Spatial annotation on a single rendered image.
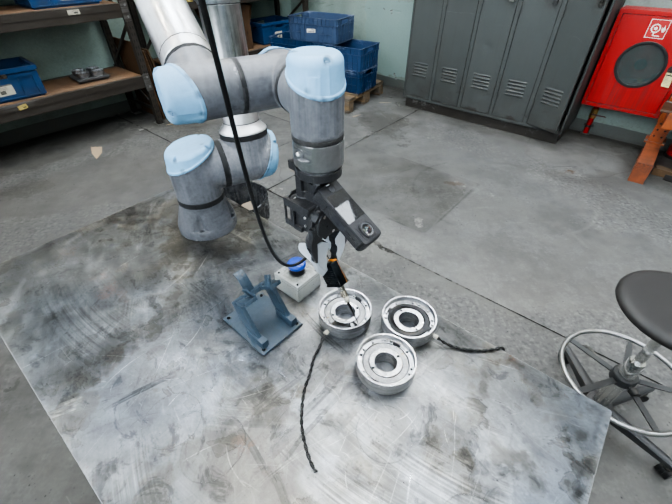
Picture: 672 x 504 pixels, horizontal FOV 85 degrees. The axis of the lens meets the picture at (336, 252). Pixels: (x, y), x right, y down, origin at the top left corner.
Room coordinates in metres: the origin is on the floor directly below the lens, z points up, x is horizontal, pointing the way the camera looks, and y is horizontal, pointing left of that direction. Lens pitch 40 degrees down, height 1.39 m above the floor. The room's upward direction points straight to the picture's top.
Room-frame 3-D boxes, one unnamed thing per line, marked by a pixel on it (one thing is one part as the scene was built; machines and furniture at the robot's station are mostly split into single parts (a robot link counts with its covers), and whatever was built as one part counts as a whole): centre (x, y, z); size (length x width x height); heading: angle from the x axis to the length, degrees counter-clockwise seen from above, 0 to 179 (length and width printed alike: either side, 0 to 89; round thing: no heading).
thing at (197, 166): (0.81, 0.34, 0.97); 0.13 x 0.12 x 0.14; 119
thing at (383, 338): (0.36, -0.09, 0.82); 0.10 x 0.10 x 0.04
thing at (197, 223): (0.81, 0.35, 0.85); 0.15 x 0.15 x 0.10
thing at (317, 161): (0.51, 0.03, 1.15); 0.08 x 0.08 x 0.05
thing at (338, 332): (0.48, -0.02, 0.82); 0.10 x 0.10 x 0.04
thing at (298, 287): (0.58, 0.09, 0.82); 0.08 x 0.07 x 0.05; 50
